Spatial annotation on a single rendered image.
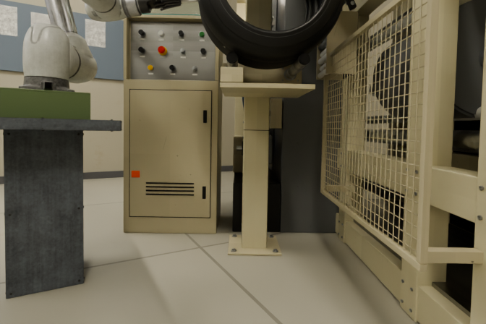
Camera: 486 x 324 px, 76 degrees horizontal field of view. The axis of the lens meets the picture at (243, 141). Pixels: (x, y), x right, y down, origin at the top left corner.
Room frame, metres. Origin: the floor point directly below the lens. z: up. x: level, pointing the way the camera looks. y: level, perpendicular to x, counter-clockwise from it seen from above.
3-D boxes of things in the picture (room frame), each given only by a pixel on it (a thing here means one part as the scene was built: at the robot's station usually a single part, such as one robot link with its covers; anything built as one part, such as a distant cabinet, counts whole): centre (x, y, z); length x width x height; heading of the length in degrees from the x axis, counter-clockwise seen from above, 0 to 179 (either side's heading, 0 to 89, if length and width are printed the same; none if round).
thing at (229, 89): (1.39, -0.09, 0.80); 0.37 x 0.36 x 0.02; 91
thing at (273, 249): (1.64, -0.07, 0.01); 0.27 x 0.27 x 0.02; 1
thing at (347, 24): (1.61, -0.47, 1.05); 0.20 x 0.15 x 0.30; 1
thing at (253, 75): (1.56, -0.09, 0.90); 0.40 x 0.03 x 0.10; 91
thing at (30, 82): (1.24, 0.78, 0.78); 0.22 x 0.18 x 0.06; 34
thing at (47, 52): (1.27, 0.79, 0.92); 0.18 x 0.16 x 0.22; 0
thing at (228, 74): (1.39, 0.05, 0.84); 0.36 x 0.09 x 0.06; 1
